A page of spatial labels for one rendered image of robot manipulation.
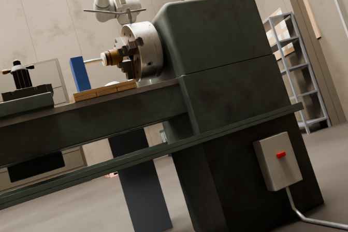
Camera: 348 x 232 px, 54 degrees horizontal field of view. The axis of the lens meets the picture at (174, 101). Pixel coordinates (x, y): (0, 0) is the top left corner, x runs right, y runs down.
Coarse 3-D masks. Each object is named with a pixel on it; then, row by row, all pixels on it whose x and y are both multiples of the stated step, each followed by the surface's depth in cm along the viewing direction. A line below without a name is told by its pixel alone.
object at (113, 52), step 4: (104, 52) 179; (108, 52) 180; (112, 52) 179; (116, 52) 180; (108, 56) 178; (112, 56) 178; (116, 56) 179; (108, 60) 178; (112, 60) 179; (116, 60) 180; (120, 60) 182; (108, 64) 180; (112, 64) 181; (116, 64) 182
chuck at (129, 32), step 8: (128, 24) 181; (136, 24) 180; (144, 24) 180; (128, 32) 180; (136, 32) 175; (144, 32) 176; (128, 40) 185; (144, 40) 174; (152, 40) 175; (144, 48) 173; (152, 48) 175; (128, 56) 191; (136, 56) 179; (144, 56) 174; (152, 56) 176; (136, 64) 182; (144, 64) 175; (152, 64) 178; (136, 72) 185; (144, 72) 179; (152, 72) 182; (136, 80) 188
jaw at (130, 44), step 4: (136, 40) 173; (140, 40) 174; (128, 44) 173; (132, 44) 173; (136, 44) 174; (140, 44) 173; (124, 48) 176; (128, 48) 174; (132, 48) 173; (136, 48) 175; (120, 52) 178; (124, 52) 176; (128, 52) 177; (132, 52) 179; (120, 56) 179; (124, 56) 182
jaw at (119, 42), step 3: (117, 39) 191; (120, 39) 191; (123, 39) 192; (117, 42) 190; (120, 42) 189; (123, 42) 190; (114, 45) 188; (117, 45) 187; (120, 45) 188; (123, 45) 188; (117, 48) 185; (120, 48) 186
